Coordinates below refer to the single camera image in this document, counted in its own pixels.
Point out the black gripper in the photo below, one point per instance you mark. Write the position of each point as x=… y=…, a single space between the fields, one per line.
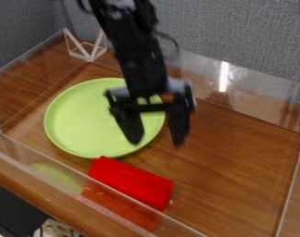
x=146 y=79

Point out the green round plate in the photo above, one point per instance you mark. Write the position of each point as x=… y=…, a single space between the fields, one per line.
x=80 y=127

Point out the red cross-shaped bar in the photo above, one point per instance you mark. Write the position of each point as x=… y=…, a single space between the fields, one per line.
x=139 y=184

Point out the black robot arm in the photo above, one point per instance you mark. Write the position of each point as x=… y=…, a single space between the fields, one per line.
x=128 y=23

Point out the clear acrylic enclosure wall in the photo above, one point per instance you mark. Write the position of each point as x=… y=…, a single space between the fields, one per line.
x=235 y=170

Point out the clear acrylic corner bracket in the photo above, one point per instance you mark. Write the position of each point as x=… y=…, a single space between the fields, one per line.
x=84 y=50

